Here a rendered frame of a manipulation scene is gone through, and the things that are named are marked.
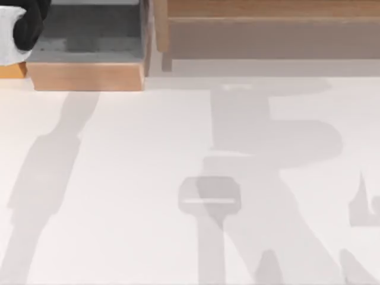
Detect wooden open shelf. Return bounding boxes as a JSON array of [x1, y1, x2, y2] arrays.
[[150, 0, 380, 72]]

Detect pale wooden drawer front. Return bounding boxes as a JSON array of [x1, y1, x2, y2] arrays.
[[26, 61, 147, 91]]

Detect wooden cupboard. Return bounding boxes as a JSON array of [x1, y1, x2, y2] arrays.
[[0, 61, 29, 79]]

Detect pulled-out drawer grey inside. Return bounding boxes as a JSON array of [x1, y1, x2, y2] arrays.
[[26, 0, 153, 78]]

